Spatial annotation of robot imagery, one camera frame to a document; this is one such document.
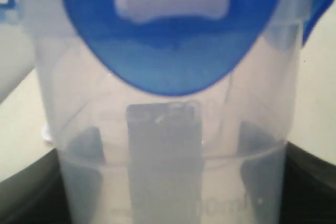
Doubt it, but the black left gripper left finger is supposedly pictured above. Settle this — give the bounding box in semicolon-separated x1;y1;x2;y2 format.
0;126;106;224

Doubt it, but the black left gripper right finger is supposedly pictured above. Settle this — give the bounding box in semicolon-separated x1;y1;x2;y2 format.
238;121;336;224

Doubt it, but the clear plastic container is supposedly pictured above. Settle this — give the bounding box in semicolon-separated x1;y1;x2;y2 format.
18;0;303;223

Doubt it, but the blue plastic lid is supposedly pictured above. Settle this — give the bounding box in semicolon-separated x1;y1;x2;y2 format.
0;0;334;97

